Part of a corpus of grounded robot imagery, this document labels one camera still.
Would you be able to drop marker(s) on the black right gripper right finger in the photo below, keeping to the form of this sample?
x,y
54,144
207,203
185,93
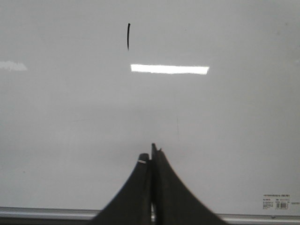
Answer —
x,y
174,203

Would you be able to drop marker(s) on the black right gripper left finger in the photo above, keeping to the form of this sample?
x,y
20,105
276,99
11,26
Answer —
x,y
132,204

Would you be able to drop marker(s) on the white whiteboard with aluminium frame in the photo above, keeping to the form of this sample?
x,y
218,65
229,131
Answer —
x,y
88,85

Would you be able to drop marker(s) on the white product label sticker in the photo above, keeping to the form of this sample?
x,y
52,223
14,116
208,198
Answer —
x,y
276,201

